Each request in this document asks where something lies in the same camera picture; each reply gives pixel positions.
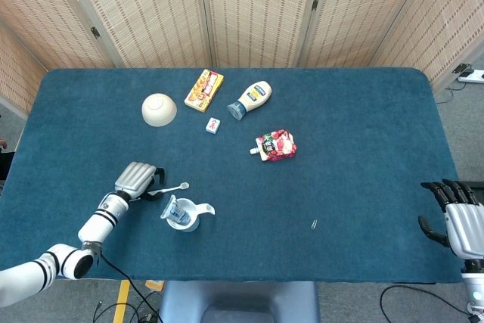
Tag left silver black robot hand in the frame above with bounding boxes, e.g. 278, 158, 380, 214
114, 161, 166, 202

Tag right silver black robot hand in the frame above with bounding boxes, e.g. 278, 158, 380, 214
417, 178, 484, 262

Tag white toothbrush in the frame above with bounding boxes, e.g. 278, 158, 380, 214
145, 182, 191, 197

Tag blue white toothpaste tube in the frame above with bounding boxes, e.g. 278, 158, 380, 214
160, 194, 192, 226

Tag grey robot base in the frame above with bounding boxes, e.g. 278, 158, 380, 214
157, 280, 321, 323

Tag beige upturned bowl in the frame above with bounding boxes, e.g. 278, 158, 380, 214
141, 92, 178, 128

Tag yellow snack box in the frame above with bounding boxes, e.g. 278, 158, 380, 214
184, 69, 225, 113

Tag blue tablecloth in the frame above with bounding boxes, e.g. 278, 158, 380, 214
0, 67, 472, 284

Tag mayonnaise squeeze bottle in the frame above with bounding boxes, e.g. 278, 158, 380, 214
227, 80, 273, 122

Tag red spout pouch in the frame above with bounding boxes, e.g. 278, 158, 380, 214
249, 129, 298, 163

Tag white power strip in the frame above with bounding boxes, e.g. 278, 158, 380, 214
458, 69, 484, 85

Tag bamboo folding screen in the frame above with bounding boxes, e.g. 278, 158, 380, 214
0, 0, 484, 116

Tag white cup with handle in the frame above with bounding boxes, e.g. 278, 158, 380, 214
165, 197, 216, 234

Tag black looped floor cable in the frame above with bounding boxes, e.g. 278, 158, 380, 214
380, 284, 470, 323

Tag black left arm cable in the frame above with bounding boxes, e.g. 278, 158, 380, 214
96, 250, 164, 323

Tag black tangled floor cables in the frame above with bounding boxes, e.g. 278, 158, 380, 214
93, 290, 162, 323

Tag thin grey cable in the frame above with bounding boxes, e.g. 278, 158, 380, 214
435, 81, 467, 105

